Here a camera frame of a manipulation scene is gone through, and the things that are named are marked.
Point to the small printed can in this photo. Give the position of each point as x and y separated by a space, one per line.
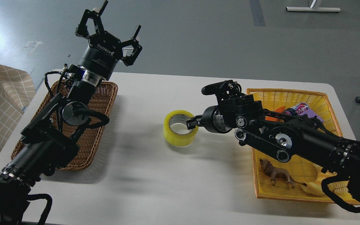
297 109

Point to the yellow tape roll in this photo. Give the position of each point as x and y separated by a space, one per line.
173 137

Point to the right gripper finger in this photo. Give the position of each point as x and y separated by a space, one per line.
194 120
193 124

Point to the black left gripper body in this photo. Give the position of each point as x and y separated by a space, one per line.
102 54

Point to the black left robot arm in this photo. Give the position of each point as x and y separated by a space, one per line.
50 139

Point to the purple foam block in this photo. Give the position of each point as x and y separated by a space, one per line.
312 114

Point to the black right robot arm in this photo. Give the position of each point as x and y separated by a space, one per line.
281 136

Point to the yellow plastic basket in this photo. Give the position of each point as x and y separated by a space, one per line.
299 168

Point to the orange toy carrot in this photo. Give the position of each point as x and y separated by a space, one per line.
272 116

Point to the white table leg base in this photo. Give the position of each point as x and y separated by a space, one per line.
313 7

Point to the brown toy lion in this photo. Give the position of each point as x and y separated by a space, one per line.
275 172

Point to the yellow toy croissant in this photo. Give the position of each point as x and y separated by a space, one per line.
315 187

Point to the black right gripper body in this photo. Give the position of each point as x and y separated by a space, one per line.
213 121

